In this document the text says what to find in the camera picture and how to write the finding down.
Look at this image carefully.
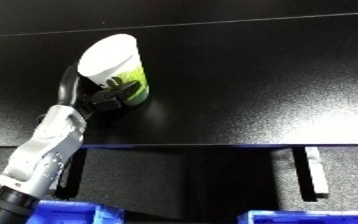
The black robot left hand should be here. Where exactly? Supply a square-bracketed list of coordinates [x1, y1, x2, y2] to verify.
[56, 63, 144, 119]

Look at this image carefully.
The paper cup with green band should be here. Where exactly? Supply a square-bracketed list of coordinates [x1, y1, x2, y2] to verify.
[75, 33, 153, 108]

